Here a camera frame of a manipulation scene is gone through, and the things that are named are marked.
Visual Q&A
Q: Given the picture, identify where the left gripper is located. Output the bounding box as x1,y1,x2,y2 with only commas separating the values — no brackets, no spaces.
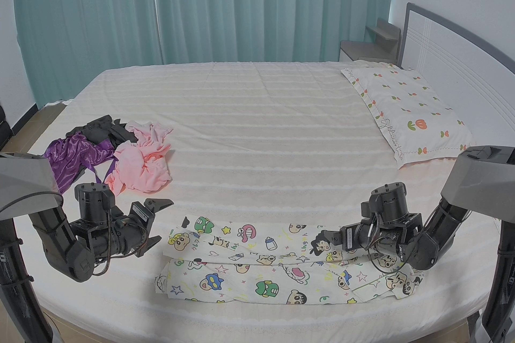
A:
110,197,175,259

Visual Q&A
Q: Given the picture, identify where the white printed pillow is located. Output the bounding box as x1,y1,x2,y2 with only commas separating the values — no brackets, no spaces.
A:
341,66,477,170

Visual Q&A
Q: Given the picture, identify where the bed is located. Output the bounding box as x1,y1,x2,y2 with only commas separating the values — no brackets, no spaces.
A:
0,2,515,338

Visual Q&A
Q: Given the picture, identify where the white printed pyjama top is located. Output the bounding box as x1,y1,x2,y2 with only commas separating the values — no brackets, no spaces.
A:
155,215,425,306

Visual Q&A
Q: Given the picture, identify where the black cable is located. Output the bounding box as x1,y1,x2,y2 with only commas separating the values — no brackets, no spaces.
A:
368,249,399,274
92,251,114,277

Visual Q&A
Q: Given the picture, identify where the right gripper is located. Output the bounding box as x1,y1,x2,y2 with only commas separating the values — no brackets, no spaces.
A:
339,221,384,253

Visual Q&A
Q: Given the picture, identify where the black chest of drawers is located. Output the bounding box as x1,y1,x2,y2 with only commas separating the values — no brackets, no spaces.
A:
0,104,10,151

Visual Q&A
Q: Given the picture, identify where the black garment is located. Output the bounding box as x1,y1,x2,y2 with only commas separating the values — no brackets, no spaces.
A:
66,114,137,147

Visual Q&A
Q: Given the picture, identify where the pink garment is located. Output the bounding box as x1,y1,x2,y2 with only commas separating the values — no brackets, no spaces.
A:
105,122,174,196

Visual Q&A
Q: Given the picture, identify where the purple satin garment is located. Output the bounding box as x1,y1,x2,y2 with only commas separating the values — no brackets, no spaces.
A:
43,133,117,193

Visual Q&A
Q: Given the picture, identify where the grey bedside table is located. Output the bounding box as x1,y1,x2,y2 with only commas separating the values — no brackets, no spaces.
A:
340,17,403,62

